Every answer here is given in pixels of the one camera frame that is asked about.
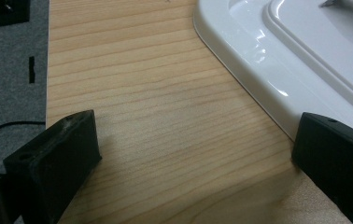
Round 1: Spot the white lid with grey handle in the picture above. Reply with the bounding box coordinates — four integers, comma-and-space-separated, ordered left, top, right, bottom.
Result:
192, 0, 353, 141

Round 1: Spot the black metal stand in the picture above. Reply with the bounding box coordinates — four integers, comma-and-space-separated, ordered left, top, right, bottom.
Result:
0, 0, 32, 38

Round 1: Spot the black tape strip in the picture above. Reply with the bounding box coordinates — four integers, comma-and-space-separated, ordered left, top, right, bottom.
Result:
28, 56, 36, 84

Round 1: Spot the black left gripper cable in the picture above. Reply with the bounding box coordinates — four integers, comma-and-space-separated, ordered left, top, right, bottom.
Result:
0, 120, 47, 175

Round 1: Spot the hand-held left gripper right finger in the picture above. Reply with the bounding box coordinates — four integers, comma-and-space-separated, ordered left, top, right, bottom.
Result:
291, 111, 353, 224

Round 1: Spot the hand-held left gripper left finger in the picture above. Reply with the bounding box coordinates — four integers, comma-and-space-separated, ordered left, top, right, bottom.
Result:
3, 109, 103, 224

